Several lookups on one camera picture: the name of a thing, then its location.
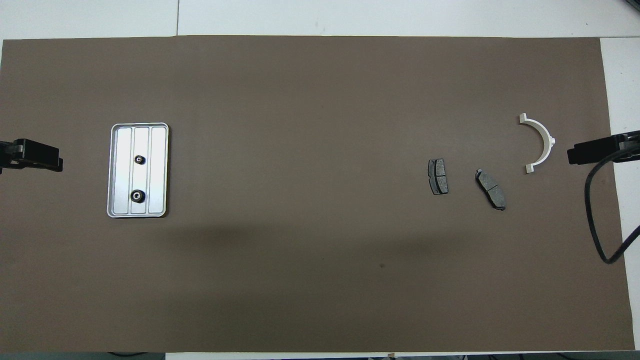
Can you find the small black bearing gear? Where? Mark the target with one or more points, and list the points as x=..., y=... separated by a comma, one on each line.
x=139, y=159

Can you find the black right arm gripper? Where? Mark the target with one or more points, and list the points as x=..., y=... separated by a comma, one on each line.
x=631, y=146

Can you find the white semicircular bracket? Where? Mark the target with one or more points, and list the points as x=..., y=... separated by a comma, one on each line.
x=548, y=147

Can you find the rectangular dark brake pad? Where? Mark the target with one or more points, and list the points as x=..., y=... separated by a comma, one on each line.
x=439, y=177

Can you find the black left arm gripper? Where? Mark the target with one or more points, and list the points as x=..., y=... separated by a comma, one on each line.
x=7, y=155

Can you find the large black bearing gear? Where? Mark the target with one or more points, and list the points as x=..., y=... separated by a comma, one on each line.
x=137, y=196

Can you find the brown table mat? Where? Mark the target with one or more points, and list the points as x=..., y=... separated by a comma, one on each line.
x=320, y=150

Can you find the elongated grey brake pad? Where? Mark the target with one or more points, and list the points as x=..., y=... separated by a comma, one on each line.
x=491, y=190

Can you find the silver metal tray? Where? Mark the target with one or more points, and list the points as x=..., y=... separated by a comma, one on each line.
x=157, y=170

